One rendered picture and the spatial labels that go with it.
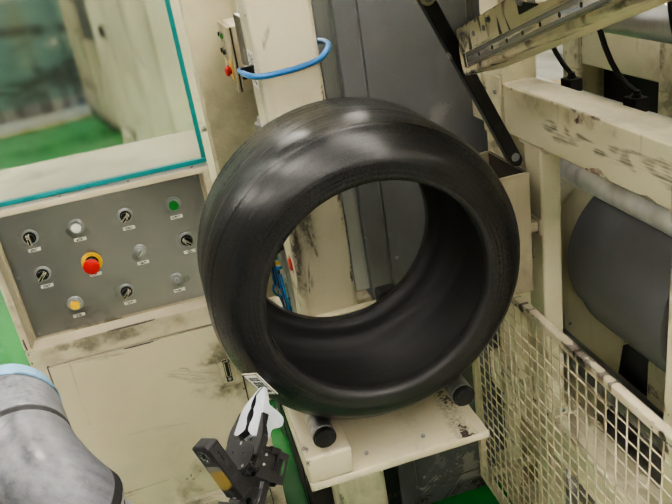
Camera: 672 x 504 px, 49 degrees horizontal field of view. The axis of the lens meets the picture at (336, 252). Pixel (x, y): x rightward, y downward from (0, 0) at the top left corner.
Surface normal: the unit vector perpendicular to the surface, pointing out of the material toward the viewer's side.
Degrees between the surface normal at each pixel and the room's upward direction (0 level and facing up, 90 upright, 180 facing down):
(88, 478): 56
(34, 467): 39
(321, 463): 90
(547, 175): 90
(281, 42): 90
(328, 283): 90
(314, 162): 45
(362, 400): 100
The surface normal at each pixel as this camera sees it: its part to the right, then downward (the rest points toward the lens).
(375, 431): -0.14, -0.90
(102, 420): 0.26, 0.37
